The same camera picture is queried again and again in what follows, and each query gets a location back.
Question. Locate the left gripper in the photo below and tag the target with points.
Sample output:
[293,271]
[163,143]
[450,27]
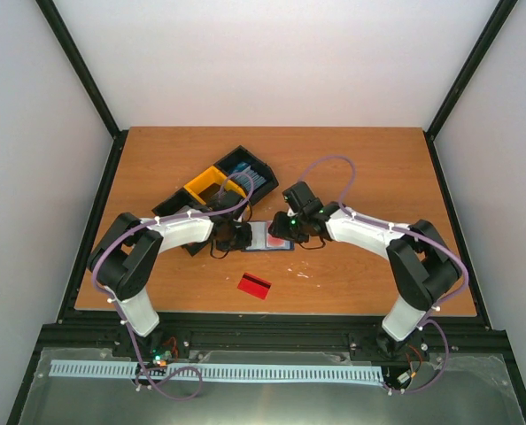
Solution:
[245,241]

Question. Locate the light blue cable duct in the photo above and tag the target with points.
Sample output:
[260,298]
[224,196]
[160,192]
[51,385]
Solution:
[221,373]

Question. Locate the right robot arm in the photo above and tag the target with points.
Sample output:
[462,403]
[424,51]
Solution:
[423,267]

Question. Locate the left black bin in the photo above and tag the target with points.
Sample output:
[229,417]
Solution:
[180,202]

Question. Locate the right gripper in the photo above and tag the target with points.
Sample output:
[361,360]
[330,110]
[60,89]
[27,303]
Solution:
[279,228]

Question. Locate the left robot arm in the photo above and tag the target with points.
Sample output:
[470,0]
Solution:
[122,262]

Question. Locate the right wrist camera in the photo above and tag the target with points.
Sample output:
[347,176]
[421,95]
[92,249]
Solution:
[286,196]

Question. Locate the red black-stripe credit card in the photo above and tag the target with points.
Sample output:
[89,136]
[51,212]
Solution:
[254,286]

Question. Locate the white red credit card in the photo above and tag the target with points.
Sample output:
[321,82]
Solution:
[276,243]

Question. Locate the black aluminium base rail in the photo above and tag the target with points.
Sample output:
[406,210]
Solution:
[259,332]

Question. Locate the right black bin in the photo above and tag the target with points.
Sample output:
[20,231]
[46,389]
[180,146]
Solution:
[239,154]

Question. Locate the blue card stack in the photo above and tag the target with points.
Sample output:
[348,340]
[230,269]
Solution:
[246,177]

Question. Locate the blue leather card holder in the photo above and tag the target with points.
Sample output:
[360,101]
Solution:
[261,240]

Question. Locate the left black frame post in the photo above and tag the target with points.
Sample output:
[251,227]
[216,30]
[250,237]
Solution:
[68,45]

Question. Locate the right black frame post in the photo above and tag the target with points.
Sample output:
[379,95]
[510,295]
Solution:
[474,59]

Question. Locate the black bin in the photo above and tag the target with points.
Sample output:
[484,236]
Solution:
[239,154]
[180,202]

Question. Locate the black frame post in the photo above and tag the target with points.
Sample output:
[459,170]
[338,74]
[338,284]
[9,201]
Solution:
[474,59]
[68,45]

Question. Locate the yellow middle bin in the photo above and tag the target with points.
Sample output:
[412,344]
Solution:
[212,190]

